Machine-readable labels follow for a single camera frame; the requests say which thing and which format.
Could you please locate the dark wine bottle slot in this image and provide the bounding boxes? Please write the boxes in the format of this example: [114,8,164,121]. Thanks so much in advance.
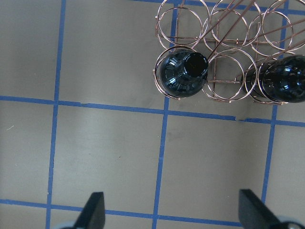
[159,49,209,98]
[241,55,305,103]

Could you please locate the dark wine bottle right slot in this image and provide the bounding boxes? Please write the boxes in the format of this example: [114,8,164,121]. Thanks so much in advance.
[241,55,305,103]

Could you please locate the copper wire wine basket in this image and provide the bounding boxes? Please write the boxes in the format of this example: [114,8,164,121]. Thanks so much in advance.
[153,0,305,104]

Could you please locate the dark wine bottle left slot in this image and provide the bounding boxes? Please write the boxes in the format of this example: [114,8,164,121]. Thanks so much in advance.
[159,49,209,98]

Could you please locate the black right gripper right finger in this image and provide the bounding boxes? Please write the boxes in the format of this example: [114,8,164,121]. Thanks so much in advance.
[238,189,287,229]

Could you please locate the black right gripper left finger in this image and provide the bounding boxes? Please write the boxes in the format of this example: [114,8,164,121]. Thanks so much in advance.
[73,192,105,229]

